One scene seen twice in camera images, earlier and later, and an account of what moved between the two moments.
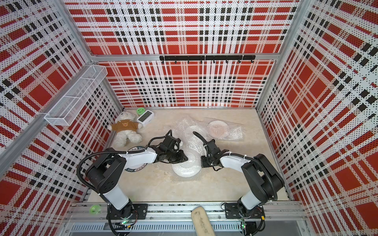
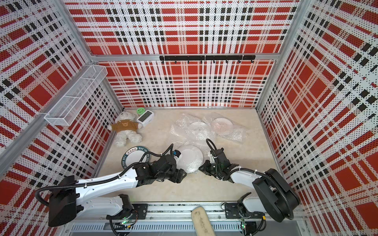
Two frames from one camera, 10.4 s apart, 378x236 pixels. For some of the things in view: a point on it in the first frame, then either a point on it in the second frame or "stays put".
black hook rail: (213, 58) stays put
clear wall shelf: (63, 111) stays put
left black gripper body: (173, 157) -> (173, 175)
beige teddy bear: (126, 127) stays put
